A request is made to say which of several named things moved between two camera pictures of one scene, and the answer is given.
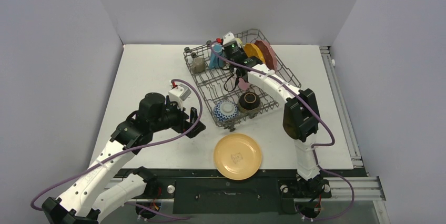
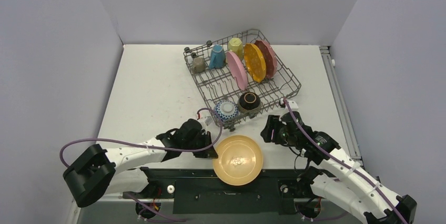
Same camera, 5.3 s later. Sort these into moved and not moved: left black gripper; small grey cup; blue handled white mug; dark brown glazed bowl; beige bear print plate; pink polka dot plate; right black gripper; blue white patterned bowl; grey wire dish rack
Moved: beige bear print plate; right black gripper; left black gripper
Not moved: blue handled white mug; dark brown glazed bowl; blue white patterned bowl; small grey cup; grey wire dish rack; pink polka dot plate
